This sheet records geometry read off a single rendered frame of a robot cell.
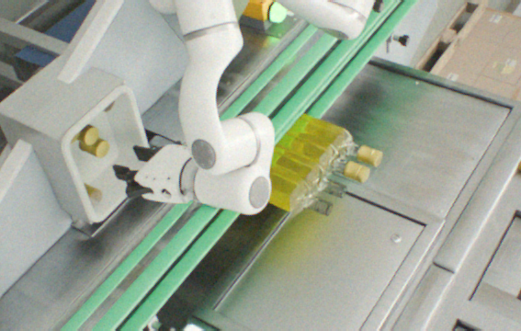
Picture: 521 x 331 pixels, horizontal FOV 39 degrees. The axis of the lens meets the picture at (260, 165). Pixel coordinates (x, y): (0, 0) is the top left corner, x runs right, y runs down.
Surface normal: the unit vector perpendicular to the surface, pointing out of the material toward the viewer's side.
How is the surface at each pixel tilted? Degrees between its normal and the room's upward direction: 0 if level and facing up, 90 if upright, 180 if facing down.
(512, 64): 97
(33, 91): 90
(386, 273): 90
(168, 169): 106
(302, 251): 90
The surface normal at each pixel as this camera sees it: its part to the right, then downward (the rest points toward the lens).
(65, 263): -0.09, -0.69
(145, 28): 0.83, 0.35
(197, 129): -0.56, 0.22
